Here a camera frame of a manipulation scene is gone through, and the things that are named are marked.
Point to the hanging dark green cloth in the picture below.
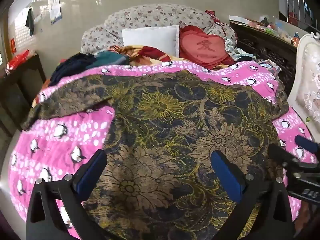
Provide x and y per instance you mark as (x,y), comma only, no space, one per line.
(30,20)

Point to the window with metal bars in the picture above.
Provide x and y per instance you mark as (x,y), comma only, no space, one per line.
(300,5)

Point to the dark wooden side table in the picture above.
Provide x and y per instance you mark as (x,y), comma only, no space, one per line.
(20,87)

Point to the white pillow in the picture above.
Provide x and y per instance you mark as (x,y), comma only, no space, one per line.
(150,37)

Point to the red heart cushion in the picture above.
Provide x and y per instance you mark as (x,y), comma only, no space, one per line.
(205,47)

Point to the teal cloth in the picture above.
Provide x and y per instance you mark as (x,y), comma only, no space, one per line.
(110,57)

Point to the row of small bottles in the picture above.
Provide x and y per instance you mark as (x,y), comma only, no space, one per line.
(282,31)

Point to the wall poster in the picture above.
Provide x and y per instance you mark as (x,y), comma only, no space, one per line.
(54,5)

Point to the pile of light clothes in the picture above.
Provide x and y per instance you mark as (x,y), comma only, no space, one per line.
(268,66)

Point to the white lattice window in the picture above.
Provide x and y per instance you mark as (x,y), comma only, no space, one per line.
(21,25)

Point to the white flat box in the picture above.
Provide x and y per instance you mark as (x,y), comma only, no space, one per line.
(238,18)

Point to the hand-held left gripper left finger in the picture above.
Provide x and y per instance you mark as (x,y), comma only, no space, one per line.
(92,170)

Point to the light blue patterned cloth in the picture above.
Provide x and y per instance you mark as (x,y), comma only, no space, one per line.
(236,50)

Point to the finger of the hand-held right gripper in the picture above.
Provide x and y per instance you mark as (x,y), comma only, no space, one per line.
(308,145)
(281,153)

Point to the white ornate chair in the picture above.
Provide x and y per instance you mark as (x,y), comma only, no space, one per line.
(307,87)

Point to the red wall sticker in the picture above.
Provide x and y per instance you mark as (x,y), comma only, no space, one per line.
(13,45)

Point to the red yellow patterned blanket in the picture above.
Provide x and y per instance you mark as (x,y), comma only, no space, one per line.
(145,53)

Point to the red packet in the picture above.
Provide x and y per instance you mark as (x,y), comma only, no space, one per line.
(17,60)

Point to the floral grey pillows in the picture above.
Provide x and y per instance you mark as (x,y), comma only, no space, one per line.
(150,15)

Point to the red patterned cloth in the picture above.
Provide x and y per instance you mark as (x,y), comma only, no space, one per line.
(212,17)

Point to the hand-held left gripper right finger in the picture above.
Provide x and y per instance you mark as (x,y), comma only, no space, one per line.
(225,173)

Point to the pink penguin blanket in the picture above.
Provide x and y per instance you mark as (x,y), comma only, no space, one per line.
(57,142)

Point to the dark gold floral garment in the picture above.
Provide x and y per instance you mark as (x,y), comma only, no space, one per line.
(162,130)

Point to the dark navy cloth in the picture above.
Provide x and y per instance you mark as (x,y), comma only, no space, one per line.
(72,65)

